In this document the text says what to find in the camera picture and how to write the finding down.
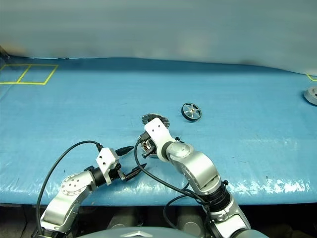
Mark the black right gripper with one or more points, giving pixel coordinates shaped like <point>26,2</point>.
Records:
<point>147,146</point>

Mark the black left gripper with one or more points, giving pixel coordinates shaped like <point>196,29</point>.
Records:
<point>116,174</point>

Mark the spoked rotor with black rim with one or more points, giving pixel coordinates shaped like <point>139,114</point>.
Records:
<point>191,112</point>

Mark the silver domed motor lid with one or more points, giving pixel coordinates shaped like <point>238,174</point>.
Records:
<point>310,96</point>

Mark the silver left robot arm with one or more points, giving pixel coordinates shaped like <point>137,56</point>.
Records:
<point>71,188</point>

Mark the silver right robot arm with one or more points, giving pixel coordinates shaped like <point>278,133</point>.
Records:
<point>198,166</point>

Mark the blue table cover sheet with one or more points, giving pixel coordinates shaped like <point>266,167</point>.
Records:
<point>99,111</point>

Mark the dark rounded shape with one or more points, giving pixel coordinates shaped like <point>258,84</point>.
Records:
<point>119,220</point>
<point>189,221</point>

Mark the grey robot torso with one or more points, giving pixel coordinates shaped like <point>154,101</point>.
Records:
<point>111,234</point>

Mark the yellow tape double square marking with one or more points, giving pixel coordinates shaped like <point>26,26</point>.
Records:
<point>44,83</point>

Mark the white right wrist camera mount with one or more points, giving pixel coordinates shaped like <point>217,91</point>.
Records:
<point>158,134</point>

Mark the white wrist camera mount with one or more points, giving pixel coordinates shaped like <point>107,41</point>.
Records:
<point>105,158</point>
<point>158,134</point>

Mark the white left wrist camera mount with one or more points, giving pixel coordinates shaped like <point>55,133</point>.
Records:
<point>105,158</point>

